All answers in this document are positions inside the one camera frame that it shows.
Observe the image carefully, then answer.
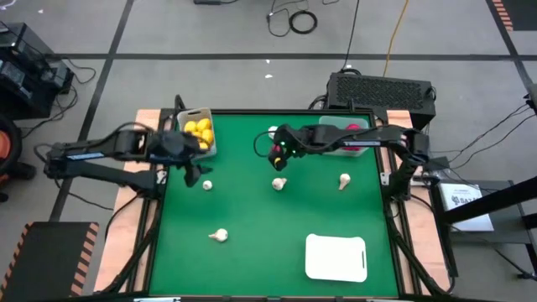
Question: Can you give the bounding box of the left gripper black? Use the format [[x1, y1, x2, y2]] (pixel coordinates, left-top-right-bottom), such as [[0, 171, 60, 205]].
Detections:
[[147, 130, 214, 188]]

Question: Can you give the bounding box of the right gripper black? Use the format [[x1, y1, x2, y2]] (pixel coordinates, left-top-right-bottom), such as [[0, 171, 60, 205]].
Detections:
[[272, 123, 328, 172]]

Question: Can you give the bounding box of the grey plastic basket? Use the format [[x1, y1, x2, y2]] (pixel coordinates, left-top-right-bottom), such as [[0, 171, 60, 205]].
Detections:
[[176, 107, 218, 159]]

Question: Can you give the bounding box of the green table mat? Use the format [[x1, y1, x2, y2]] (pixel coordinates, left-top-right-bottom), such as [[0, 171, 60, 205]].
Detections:
[[147, 112, 399, 297]]

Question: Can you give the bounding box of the clear plastic basket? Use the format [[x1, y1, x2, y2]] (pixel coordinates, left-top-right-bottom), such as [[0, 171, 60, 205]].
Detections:
[[318, 115, 371, 158]]

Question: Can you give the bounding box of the white cutting board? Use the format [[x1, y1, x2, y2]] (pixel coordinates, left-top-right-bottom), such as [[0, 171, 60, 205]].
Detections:
[[305, 232, 368, 284]]

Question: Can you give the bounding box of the black perforated computer case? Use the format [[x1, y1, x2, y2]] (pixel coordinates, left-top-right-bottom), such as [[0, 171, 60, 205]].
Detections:
[[326, 71, 436, 134]]

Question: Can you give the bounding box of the black mat orange striped edge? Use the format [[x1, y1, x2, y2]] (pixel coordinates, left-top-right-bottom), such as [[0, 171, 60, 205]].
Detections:
[[0, 221, 101, 302], [489, 0, 537, 33]]

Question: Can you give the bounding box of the white printed paper sheet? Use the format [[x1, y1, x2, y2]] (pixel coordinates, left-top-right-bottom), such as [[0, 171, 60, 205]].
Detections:
[[439, 182, 495, 232]]

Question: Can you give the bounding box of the black and orange machine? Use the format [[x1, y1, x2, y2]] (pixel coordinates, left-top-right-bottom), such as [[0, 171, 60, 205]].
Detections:
[[0, 112, 38, 203]]

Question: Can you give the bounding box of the black equipment stack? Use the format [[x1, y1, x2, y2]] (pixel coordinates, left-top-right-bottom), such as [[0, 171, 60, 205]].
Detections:
[[0, 21, 76, 121]]

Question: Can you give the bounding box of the black metal beam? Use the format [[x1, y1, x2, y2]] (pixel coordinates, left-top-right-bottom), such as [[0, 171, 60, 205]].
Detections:
[[442, 174, 537, 226]]

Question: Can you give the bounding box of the black side table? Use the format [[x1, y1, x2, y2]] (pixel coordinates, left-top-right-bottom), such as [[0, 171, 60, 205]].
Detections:
[[430, 179, 537, 247]]

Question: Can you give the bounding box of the coiled black cable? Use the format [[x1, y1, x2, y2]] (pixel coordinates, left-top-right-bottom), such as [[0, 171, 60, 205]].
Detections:
[[288, 9, 319, 35]]

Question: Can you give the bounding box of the thin black cable with plug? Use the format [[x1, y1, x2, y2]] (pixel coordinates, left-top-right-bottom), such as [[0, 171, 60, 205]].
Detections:
[[265, 0, 311, 38]]

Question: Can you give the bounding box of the long black cable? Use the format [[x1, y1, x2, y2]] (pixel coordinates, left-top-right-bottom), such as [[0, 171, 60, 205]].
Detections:
[[340, 0, 362, 71]]

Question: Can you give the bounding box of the long yellow cable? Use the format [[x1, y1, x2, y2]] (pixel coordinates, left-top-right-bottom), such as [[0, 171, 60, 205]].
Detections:
[[382, 0, 410, 78]]

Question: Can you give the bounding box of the thin black floor cable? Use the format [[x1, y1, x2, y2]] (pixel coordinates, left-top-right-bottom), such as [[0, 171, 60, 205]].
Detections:
[[451, 112, 537, 171], [451, 226, 537, 281], [451, 104, 537, 163]]

